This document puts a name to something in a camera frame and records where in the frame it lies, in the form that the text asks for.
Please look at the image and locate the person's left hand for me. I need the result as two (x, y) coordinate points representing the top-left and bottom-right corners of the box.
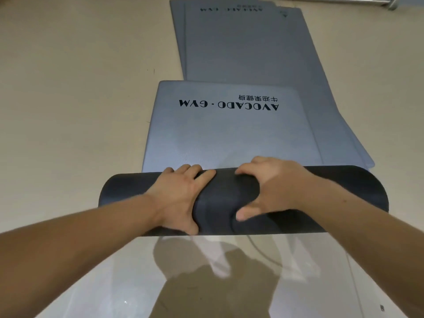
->
(145, 163), (218, 235)

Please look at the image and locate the silver metal railing frame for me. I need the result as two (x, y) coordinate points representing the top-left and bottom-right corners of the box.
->
(275, 0), (398, 10)

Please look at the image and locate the person's left forearm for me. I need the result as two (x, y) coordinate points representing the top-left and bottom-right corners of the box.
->
(0, 193), (163, 318)

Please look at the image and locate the person's right hand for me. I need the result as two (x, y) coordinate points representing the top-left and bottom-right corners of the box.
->
(234, 156), (318, 226)

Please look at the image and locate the person's right forearm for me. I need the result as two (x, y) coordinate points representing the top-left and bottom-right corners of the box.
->
(295, 178), (424, 318)

